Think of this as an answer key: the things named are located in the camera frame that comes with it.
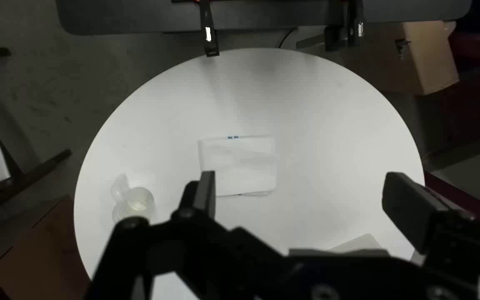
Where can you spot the large plain cardboard box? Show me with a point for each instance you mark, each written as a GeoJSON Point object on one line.
{"type": "Point", "coordinates": [34, 260]}

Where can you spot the folded white cloth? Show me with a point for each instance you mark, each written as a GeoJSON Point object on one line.
{"type": "Point", "coordinates": [239, 163]}

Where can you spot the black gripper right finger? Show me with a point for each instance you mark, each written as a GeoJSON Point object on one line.
{"type": "Point", "coordinates": [424, 216]}

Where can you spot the small cardboard box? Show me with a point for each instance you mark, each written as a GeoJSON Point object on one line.
{"type": "Point", "coordinates": [424, 55]}

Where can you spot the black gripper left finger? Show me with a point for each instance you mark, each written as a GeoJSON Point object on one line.
{"type": "Point", "coordinates": [207, 193]}

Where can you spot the clear plastic cup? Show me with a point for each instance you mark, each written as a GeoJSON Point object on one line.
{"type": "Point", "coordinates": [134, 200]}

